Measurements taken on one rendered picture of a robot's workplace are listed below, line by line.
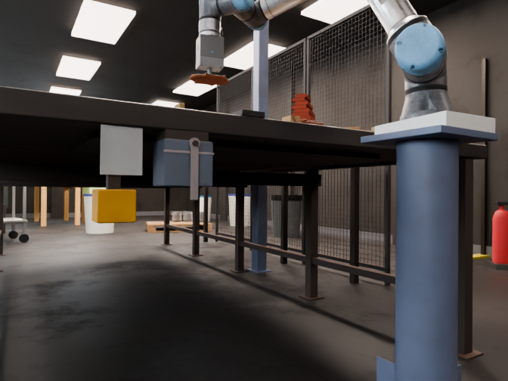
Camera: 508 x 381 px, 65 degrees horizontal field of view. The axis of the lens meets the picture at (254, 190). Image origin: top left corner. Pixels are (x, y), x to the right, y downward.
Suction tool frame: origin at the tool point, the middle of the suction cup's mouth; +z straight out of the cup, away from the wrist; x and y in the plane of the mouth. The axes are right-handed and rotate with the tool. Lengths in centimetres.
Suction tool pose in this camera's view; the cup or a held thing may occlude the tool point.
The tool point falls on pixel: (209, 82)
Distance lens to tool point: 143.2
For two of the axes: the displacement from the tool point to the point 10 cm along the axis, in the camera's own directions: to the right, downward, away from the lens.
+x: 3.7, 0.0, -9.3
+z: -0.1, 10.0, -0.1
